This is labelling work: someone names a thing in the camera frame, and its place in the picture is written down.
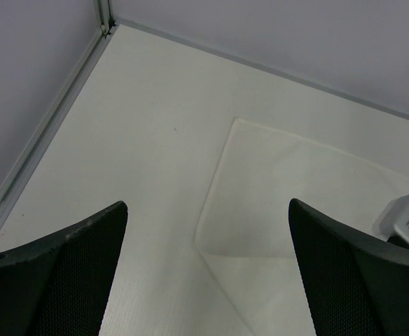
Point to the left aluminium frame post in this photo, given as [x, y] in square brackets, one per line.
[43, 46]

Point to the white cloth napkin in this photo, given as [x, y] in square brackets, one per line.
[243, 232]

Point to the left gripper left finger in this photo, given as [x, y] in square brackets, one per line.
[60, 284]

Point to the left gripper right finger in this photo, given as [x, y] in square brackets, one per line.
[355, 284]

